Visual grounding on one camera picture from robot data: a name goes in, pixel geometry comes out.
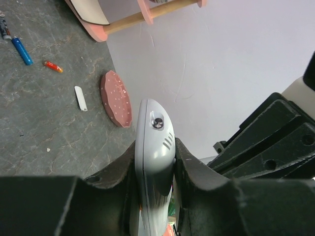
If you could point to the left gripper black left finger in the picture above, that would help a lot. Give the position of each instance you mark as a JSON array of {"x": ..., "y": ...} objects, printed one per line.
[{"x": 104, "y": 204}]

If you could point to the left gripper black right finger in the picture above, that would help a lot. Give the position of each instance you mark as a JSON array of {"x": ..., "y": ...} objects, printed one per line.
[{"x": 209, "y": 204}]

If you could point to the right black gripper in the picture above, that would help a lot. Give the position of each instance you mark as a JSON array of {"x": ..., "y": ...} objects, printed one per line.
[{"x": 276, "y": 141}]

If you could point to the green battery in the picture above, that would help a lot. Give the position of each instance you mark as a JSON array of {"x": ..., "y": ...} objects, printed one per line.
[{"x": 172, "y": 206}]

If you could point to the white remote control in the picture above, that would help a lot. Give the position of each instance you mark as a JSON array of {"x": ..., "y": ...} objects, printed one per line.
[{"x": 154, "y": 165}]

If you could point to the white battery cover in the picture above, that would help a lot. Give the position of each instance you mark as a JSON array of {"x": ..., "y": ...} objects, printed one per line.
[{"x": 80, "y": 98}]

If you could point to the blue battery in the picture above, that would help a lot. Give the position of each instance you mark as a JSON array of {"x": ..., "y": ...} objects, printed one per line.
[{"x": 22, "y": 51}]

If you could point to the pink dotted plate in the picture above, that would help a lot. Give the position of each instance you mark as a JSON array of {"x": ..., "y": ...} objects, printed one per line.
[{"x": 115, "y": 99}]

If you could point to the pink three-tier shelf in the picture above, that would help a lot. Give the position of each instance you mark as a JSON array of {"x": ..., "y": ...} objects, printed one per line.
[{"x": 122, "y": 14}]

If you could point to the white square board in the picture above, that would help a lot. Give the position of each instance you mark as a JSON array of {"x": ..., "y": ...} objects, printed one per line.
[{"x": 90, "y": 11}]

